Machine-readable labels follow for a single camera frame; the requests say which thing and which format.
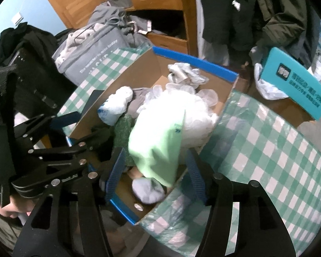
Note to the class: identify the green checkered plastic sheet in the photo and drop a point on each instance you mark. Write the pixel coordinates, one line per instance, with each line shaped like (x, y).
(256, 152)

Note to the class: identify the plain brown cardboard box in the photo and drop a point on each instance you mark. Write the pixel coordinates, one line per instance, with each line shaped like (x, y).
(283, 109)

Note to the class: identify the pale blue sock ball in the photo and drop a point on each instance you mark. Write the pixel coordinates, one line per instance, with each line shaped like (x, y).
(147, 191)

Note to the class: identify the person's left hand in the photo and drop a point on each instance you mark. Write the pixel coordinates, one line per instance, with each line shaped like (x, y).
(8, 209)

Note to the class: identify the white blue-print bundle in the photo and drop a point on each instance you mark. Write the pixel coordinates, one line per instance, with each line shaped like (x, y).
(113, 107)

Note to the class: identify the blue-rimmed cardboard box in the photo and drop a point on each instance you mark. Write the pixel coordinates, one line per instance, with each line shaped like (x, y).
(160, 67)

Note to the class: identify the grey printed tote bag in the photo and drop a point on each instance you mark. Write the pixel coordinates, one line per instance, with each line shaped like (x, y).
(96, 56)

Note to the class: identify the dark green textured cloth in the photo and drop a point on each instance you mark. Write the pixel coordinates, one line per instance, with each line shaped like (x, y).
(123, 135)

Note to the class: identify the white plastic bag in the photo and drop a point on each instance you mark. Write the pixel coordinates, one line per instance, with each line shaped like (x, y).
(267, 88)

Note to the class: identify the white plastic wrap bundle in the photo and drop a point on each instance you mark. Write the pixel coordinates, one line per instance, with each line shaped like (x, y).
(198, 117)

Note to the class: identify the teal box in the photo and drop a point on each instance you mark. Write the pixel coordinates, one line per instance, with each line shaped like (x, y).
(297, 91)

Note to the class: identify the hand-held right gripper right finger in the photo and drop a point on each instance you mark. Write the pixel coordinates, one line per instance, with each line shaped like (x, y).
(196, 178)

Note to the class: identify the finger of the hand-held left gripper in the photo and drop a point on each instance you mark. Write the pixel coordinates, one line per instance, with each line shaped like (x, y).
(67, 118)
(69, 155)

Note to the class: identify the light green cloth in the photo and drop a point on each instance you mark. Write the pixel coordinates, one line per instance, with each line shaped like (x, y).
(155, 152)

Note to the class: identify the black cloth pile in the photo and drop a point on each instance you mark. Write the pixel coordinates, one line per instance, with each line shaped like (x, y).
(37, 72)

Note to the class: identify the olive hanging jacket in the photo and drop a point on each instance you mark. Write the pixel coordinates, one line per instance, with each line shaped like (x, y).
(283, 26)

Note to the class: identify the grey hoodie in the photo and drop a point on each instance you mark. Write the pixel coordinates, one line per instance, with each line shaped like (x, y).
(107, 13)

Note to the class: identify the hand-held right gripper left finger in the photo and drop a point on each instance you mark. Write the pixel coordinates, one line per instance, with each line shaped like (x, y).
(115, 178)

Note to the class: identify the black hanging coat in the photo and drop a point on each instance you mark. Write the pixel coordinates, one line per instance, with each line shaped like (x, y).
(216, 10)

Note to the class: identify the grey cloth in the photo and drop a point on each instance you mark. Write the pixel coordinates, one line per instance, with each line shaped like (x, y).
(137, 104)

